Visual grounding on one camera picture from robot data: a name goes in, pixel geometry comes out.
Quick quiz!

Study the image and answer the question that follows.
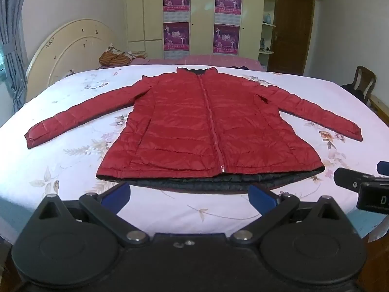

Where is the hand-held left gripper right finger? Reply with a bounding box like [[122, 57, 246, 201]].
[[231, 184, 357, 247]]

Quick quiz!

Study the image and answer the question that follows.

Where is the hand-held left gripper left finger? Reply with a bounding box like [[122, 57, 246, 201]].
[[36, 182, 149, 248]]

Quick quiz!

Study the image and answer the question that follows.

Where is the red puffer jacket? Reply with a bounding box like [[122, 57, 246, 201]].
[[24, 66, 363, 193]]

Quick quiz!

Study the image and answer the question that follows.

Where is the brown wooden chair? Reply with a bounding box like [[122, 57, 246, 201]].
[[341, 65, 377, 101]]

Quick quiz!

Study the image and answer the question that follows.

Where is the floral white bed sheet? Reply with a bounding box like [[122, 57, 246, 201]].
[[0, 64, 389, 245]]

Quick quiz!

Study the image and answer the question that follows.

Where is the orange patterned pillow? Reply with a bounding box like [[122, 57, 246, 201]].
[[99, 46, 135, 67]]

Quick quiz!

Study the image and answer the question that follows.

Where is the pink bed cover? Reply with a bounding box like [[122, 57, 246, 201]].
[[131, 54, 265, 72]]

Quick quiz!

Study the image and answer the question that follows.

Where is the cream curved headboard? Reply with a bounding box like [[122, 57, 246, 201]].
[[26, 18, 130, 101]]

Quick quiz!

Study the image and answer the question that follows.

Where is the brown wooden door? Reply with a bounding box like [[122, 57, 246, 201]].
[[267, 0, 316, 76]]

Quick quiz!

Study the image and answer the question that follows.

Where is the cream wardrobe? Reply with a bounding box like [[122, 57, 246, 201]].
[[125, 0, 267, 65]]

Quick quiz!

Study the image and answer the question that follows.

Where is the cream corner shelf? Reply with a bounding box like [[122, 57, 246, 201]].
[[258, 0, 279, 67]]

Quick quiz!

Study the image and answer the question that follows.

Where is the grey blue curtain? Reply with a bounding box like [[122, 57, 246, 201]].
[[0, 0, 30, 110]]

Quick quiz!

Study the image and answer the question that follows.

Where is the wooden bed frame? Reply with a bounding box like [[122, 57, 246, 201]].
[[369, 94, 389, 122]]

